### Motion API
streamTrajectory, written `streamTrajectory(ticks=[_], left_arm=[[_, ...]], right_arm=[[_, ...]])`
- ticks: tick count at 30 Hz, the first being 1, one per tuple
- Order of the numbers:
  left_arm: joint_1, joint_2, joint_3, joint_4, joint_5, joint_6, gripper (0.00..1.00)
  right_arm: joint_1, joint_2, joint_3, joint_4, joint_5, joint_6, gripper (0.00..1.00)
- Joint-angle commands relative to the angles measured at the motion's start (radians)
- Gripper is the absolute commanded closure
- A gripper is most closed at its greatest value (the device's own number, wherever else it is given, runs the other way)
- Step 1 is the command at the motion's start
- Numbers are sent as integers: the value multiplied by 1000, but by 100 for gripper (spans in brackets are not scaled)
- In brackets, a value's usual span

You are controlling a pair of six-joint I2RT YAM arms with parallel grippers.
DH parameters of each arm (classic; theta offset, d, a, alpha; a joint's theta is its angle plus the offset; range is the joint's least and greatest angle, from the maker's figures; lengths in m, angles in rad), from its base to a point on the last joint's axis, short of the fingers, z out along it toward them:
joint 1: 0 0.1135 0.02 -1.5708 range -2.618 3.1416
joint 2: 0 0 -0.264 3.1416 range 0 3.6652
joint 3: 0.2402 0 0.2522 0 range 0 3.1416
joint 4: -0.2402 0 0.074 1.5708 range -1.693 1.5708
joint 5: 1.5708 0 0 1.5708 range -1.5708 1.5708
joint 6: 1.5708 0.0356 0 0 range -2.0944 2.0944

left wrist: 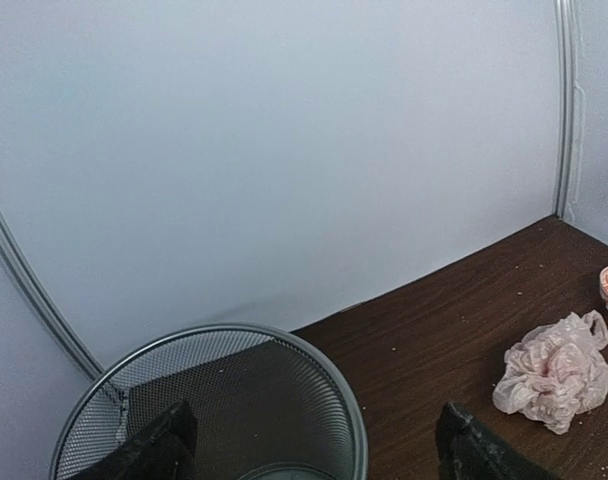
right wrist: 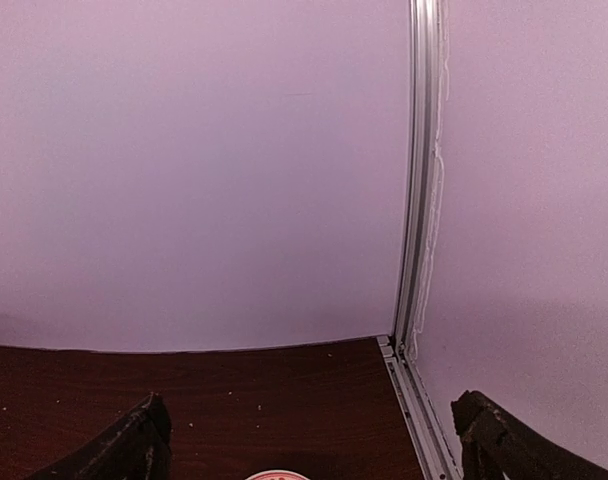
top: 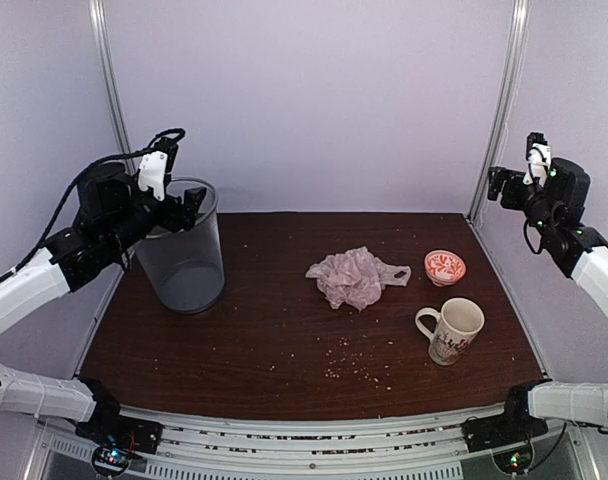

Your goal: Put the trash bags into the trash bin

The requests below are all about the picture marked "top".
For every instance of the cream patterned mug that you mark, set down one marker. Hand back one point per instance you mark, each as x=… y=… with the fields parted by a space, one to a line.
x=451 y=329

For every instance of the left aluminium corner post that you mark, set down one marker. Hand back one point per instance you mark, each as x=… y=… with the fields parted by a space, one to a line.
x=100 y=32

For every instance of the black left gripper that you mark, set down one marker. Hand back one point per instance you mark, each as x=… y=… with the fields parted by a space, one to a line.
x=173 y=221

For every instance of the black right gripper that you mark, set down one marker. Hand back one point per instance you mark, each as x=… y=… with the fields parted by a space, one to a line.
x=496 y=181

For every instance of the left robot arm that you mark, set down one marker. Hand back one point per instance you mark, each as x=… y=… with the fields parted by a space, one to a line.
x=116 y=211

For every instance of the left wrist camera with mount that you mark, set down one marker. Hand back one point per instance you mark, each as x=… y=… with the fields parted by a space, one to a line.
x=155 y=168

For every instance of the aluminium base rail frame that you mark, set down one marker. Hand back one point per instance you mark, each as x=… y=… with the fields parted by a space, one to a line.
x=429 y=446

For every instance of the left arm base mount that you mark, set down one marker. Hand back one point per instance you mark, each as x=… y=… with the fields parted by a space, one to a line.
x=119 y=442

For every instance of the aluminium corner post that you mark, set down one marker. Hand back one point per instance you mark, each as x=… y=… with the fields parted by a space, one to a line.
x=100 y=32
x=506 y=97

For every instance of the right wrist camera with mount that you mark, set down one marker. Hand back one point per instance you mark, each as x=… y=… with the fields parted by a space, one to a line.
x=538 y=158

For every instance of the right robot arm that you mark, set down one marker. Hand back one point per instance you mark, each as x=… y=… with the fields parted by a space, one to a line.
x=553 y=204

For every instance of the pink plastic trash bag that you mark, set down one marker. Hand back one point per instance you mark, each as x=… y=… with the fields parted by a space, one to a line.
x=356 y=278

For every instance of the red patterned bowl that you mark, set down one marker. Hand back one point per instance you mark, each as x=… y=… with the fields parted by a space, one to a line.
x=444 y=268

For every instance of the grey mesh trash bin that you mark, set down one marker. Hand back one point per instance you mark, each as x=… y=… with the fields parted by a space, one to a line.
x=186 y=268

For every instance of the right aluminium corner post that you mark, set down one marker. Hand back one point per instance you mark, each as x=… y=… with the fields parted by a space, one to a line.
x=506 y=97

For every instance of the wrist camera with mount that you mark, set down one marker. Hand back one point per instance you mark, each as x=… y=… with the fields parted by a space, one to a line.
x=155 y=168
x=538 y=158

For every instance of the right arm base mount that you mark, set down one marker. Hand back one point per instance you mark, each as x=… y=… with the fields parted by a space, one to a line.
x=509 y=443

